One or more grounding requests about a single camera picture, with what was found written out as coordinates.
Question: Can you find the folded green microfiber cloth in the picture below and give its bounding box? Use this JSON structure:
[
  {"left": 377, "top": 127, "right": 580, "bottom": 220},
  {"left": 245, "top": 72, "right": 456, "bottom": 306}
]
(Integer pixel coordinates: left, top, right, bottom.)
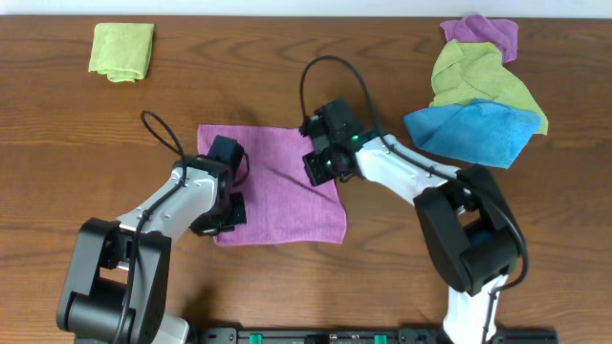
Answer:
[{"left": 88, "top": 23, "right": 155, "bottom": 83}]

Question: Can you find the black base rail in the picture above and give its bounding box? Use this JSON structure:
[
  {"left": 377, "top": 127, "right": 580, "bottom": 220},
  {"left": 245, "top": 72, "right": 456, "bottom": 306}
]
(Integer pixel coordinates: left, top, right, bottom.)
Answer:
[{"left": 186, "top": 327, "right": 559, "bottom": 344}]

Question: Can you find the pink microfiber cloth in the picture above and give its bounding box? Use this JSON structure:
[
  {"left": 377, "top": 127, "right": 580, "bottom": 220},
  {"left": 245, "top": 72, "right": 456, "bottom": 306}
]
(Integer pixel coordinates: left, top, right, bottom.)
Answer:
[{"left": 197, "top": 124, "right": 347, "bottom": 246}]

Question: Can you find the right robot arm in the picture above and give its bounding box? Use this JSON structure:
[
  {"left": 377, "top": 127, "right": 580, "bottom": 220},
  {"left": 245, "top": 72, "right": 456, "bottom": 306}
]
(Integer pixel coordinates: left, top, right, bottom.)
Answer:
[{"left": 303, "top": 131, "right": 526, "bottom": 343}]

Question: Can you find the purple crumpled microfiber cloth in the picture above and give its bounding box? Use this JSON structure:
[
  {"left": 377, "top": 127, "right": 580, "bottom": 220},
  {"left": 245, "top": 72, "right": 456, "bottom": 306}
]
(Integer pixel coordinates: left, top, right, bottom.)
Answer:
[{"left": 440, "top": 14, "right": 519, "bottom": 63}]

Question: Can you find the blue microfiber cloth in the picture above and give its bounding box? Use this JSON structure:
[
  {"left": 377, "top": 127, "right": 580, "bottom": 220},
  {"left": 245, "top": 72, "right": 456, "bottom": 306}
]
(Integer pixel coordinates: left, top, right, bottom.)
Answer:
[{"left": 404, "top": 99, "right": 541, "bottom": 169}]

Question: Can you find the green crumpled microfiber cloth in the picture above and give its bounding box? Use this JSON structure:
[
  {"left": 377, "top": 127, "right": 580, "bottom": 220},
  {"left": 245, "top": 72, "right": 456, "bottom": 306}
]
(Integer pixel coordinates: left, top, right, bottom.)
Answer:
[{"left": 430, "top": 39, "right": 549, "bottom": 135}]

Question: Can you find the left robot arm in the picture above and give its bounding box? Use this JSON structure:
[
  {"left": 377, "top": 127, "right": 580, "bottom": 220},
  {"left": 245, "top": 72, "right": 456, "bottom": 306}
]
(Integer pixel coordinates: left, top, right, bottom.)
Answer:
[{"left": 56, "top": 153, "right": 246, "bottom": 344}]

